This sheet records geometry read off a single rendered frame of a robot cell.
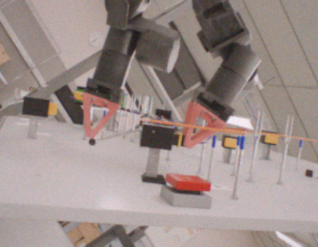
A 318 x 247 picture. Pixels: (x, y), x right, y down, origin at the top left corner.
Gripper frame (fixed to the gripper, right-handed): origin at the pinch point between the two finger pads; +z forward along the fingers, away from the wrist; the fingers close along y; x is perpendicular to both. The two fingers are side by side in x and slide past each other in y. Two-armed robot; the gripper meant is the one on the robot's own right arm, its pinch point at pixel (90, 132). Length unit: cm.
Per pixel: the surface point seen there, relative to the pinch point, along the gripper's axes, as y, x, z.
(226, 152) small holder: 30.6, -33.5, -2.8
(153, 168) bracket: -1.5, -12.4, 2.4
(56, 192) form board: -22.2, 1.2, 6.1
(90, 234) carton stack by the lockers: 732, -40, 268
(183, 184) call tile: -21.7, -14.2, 0.2
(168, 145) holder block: -2.5, -13.5, -2.4
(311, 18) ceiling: 282, -140, -123
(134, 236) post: 77, -25, 40
